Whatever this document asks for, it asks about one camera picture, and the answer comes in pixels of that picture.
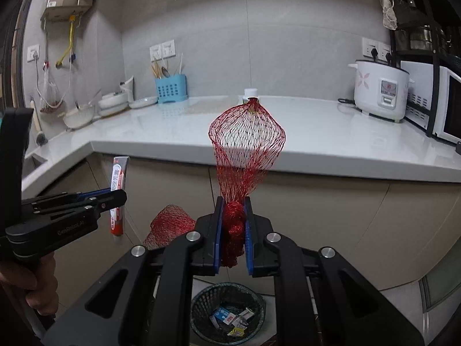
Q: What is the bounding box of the hanging white mesh bag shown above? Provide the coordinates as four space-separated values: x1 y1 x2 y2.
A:
37 69 66 113

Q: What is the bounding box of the white microwave oven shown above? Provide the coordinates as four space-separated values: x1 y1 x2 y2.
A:
400 60 461 147

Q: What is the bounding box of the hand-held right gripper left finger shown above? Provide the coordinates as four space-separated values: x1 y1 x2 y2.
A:
43 196 224 346

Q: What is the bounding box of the white ceramic pitcher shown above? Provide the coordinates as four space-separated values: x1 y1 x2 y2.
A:
120 75 135 102

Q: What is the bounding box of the hanging white cloth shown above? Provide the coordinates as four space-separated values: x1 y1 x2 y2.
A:
379 0 399 30

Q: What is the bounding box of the red mesh net bag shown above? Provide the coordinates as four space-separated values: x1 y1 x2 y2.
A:
143 97 286 268

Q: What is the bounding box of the black metal kitchen rack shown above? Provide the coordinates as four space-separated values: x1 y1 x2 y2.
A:
376 0 461 138

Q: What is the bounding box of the white flowered rice cooker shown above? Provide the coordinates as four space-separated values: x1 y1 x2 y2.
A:
347 59 415 123

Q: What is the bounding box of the white black crumpled wrapper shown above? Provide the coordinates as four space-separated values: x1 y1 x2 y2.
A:
230 308 255 327

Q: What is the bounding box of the white bowl with lid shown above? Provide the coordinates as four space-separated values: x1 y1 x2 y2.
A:
97 91 130 110

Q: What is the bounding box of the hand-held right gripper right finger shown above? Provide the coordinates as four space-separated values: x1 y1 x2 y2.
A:
243 196 426 346

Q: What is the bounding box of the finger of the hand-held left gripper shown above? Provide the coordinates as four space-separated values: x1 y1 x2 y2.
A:
22 188 113 210
33 189 129 221

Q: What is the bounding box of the beige kitchen cabinet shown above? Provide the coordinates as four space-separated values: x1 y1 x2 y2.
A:
21 151 461 291

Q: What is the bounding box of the blue plastic utensil holder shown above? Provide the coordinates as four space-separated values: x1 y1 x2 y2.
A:
154 74 189 105

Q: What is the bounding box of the black mesh trash basket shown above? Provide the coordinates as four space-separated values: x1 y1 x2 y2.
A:
190 281 267 345

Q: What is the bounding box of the yellow gas hose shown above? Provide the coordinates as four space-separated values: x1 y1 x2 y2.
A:
55 12 77 69

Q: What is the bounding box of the steel pot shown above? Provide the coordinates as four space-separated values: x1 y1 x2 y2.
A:
408 25 448 52

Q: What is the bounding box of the person's left hand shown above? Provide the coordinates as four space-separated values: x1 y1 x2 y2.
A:
0 251 60 317

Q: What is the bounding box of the wooden handled dish brush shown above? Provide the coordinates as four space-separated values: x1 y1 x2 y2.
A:
29 97 50 147

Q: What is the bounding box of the white red ointment tube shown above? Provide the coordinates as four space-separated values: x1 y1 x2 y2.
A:
107 156 131 237

